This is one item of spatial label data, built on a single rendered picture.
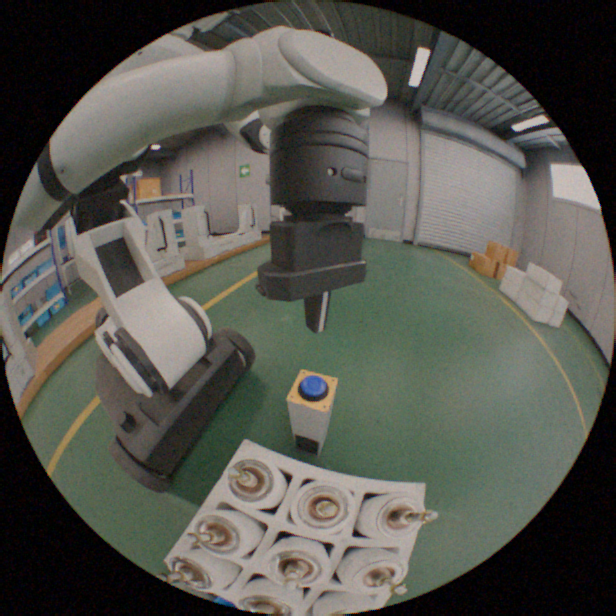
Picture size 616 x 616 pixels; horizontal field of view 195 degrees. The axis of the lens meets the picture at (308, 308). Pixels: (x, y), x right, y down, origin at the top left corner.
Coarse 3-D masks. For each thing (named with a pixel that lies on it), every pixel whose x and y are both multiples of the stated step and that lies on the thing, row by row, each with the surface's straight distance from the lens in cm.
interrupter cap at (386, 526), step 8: (384, 504) 34; (392, 504) 35; (400, 504) 35; (408, 504) 36; (416, 504) 36; (384, 512) 34; (392, 512) 35; (376, 520) 34; (384, 520) 34; (392, 520) 35; (384, 528) 34; (392, 528) 35; (400, 528) 36; (408, 528) 36; (392, 536) 35; (400, 536) 36
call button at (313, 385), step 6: (306, 378) 31; (312, 378) 31; (318, 378) 31; (306, 384) 30; (312, 384) 30; (318, 384) 30; (324, 384) 30; (306, 390) 30; (312, 390) 30; (318, 390) 30; (324, 390) 30
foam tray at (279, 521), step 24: (240, 456) 43; (264, 456) 42; (288, 480) 51; (312, 480) 42; (336, 480) 40; (360, 480) 41; (216, 504) 43; (288, 504) 40; (360, 504) 41; (288, 528) 40; (264, 552) 42; (336, 552) 41; (408, 552) 46; (240, 576) 45; (336, 576) 50; (312, 600) 46; (384, 600) 50
